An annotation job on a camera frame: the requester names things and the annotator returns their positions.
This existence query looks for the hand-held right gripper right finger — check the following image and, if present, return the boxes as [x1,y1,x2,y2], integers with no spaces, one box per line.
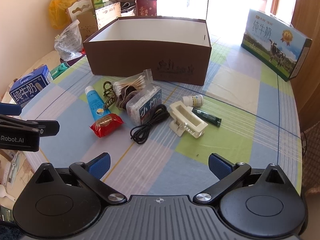
[194,152,288,204]

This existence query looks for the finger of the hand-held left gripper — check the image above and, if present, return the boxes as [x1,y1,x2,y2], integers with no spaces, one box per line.
[0,102,22,116]
[0,114,60,137]

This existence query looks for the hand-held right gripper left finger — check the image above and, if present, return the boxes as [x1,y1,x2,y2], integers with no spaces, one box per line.
[32,152,127,205]

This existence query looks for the red snack packet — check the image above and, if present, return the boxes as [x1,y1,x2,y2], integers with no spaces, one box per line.
[89,113,125,138]

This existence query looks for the cream hair claw clip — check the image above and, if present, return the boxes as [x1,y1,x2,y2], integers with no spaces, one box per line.
[169,101,209,140]

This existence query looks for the blue tube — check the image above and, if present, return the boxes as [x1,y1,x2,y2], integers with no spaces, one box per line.
[85,86,110,122]

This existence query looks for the patterned braided hair clip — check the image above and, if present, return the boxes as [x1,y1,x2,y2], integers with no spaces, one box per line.
[103,81,117,110]

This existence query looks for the white pill bottle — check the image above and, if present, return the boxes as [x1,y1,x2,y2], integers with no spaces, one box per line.
[182,94,205,108]

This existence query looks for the brown scrunchie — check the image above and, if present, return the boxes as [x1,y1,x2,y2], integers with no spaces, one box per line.
[115,85,140,112]

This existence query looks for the black cable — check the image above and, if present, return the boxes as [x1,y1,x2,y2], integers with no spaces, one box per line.
[130,104,171,145]

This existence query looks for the clear plastic toothpick box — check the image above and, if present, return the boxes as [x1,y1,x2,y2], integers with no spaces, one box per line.
[126,84,163,125]

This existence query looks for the bag of cotton swabs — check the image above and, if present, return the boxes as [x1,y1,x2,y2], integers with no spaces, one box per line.
[112,69,153,98]

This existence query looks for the brown cardboard box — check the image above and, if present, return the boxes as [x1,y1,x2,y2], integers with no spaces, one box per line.
[82,16,212,87]

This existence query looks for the checked cloth covered desktop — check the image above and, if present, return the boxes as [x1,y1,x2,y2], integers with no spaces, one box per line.
[19,32,304,205]

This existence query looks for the small blue milk carton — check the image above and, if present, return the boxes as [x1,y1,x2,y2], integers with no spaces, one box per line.
[9,64,54,105]

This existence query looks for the dark green sachet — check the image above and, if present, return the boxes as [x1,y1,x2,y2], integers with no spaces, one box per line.
[192,107,222,127]

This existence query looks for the white plastic spoon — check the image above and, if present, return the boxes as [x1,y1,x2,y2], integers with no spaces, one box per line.
[0,184,16,202]

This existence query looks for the green packet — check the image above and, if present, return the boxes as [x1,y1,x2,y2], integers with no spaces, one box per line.
[50,62,69,80]

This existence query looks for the clear printed plastic bag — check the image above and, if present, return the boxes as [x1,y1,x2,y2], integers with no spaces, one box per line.
[54,20,84,62]

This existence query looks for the brown woven chair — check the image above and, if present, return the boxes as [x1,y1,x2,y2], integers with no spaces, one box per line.
[299,121,320,203]

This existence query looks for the yellow plastic bag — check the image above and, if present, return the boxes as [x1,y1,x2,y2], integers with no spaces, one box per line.
[48,0,78,30]

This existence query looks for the white tissue carton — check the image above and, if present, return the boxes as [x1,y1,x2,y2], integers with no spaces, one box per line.
[94,1,122,30]

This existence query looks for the large milk carton with cow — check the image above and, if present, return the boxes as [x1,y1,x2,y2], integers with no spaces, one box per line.
[240,8,313,82]

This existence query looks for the green tissue packs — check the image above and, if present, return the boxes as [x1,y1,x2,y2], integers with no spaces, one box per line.
[93,0,117,7]

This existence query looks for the red gift box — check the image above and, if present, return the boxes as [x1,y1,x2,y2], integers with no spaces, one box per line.
[136,0,158,17]

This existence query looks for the brown carton with handle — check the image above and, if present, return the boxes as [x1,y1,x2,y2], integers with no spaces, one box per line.
[66,0,98,42]

